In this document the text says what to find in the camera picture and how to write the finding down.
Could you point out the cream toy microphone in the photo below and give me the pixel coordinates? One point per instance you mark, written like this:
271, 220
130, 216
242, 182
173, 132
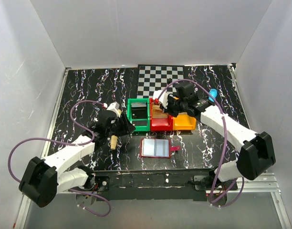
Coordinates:
113, 142

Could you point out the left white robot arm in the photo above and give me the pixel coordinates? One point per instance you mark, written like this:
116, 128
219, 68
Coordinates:
44, 178

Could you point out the dark cards in green bin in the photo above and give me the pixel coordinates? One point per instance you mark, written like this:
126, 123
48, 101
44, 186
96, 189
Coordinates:
139, 110

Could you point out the gold VIP credit card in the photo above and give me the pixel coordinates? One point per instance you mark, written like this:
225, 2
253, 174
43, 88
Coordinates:
156, 110

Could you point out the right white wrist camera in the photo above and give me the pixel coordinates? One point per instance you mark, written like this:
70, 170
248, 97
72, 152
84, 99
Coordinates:
160, 97

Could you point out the blue toy microphone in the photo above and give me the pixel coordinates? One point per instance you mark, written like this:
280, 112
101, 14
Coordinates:
213, 94

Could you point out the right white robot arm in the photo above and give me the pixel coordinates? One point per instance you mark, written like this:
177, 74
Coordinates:
256, 152

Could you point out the red plastic bin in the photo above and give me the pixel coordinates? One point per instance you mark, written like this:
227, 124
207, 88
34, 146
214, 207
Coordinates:
160, 124

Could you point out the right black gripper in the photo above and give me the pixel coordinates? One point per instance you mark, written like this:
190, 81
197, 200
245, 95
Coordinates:
168, 111

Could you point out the yellow plastic bin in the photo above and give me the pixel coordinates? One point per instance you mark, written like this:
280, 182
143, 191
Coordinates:
184, 122

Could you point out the checkered chessboard mat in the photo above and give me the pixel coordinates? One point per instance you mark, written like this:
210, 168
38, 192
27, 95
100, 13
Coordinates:
154, 77

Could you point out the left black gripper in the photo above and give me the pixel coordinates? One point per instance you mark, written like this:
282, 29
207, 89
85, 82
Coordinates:
126, 127

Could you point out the green plastic bin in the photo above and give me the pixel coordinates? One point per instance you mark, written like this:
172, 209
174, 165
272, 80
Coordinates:
141, 125

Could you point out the red leather card holder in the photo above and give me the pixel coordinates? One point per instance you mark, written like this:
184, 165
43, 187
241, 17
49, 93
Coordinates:
157, 148

